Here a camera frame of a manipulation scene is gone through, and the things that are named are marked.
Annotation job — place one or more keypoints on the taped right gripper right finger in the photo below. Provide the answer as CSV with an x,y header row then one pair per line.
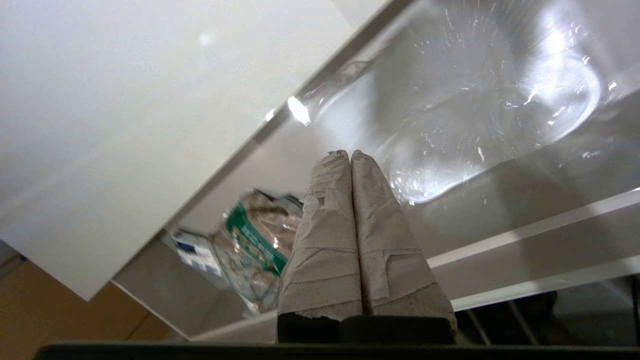
x,y
390,260

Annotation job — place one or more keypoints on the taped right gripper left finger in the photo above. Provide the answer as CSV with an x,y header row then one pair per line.
x,y
325,250

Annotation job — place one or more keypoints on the white cabinet drawer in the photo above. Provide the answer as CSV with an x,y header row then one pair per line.
x,y
525,235

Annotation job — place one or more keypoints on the green label snack bag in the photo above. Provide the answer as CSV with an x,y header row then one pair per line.
x,y
255,240

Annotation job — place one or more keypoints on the white blue tissue pack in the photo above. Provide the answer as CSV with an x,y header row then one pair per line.
x,y
197,252

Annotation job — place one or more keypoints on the glossy grey cabinet top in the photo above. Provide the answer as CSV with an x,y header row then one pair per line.
x,y
150,125

